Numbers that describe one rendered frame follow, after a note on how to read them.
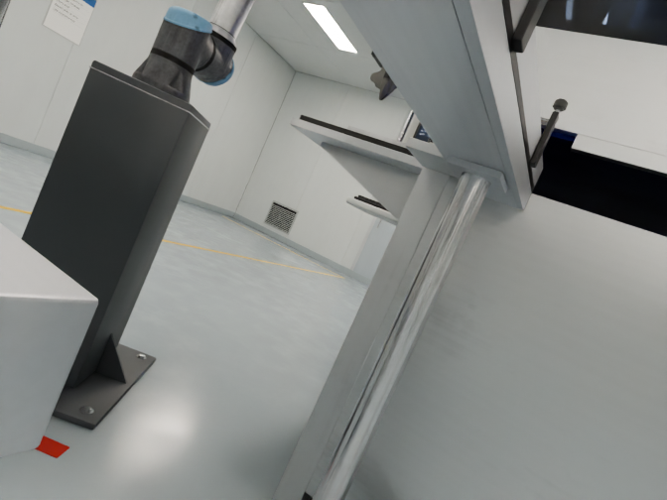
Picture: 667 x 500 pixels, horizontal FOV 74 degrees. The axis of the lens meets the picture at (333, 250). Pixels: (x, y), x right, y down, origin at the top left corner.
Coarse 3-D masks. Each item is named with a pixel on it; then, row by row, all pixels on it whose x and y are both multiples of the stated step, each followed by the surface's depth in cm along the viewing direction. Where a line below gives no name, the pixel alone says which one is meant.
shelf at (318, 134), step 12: (300, 120) 116; (312, 132) 116; (324, 132) 113; (336, 132) 111; (336, 144) 117; (348, 144) 110; (360, 144) 108; (372, 144) 106; (372, 156) 111; (384, 156) 105; (396, 156) 103; (408, 156) 102; (408, 168) 106; (420, 168) 100
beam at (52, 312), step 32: (0, 224) 38; (0, 256) 31; (32, 256) 34; (0, 288) 26; (32, 288) 28; (64, 288) 30; (0, 320) 26; (32, 320) 28; (64, 320) 30; (0, 352) 27; (32, 352) 29; (64, 352) 30; (0, 384) 28; (32, 384) 29; (64, 384) 32; (0, 416) 29; (32, 416) 30; (0, 448) 29; (32, 448) 32
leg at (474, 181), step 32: (448, 160) 71; (480, 192) 71; (448, 224) 72; (448, 256) 72; (416, 288) 73; (416, 320) 72; (384, 352) 74; (384, 384) 73; (352, 416) 75; (352, 448) 74; (352, 480) 75
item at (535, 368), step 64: (448, 192) 95; (512, 256) 87; (576, 256) 83; (640, 256) 78; (384, 320) 97; (448, 320) 91; (512, 320) 86; (576, 320) 81; (640, 320) 77; (448, 384) 89; (512, 384) 84; (576, 384) 80; (640, 384) 76; (384, 448) 93; (448, 448) 88; (512, 448) 83; (576, 448) 78; (640, 448) 74
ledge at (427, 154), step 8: (408, 144) 86; (416, 144) 85; (424, 144) 84; (432, 144) 84; (416, 152) 87; (424, 152) 84; (432, 152) 84; (424, 160) 91; (432, 160) 88; (440, 160) 85; (432, 168) 95; (440, 168) 92; (448, 168) 89
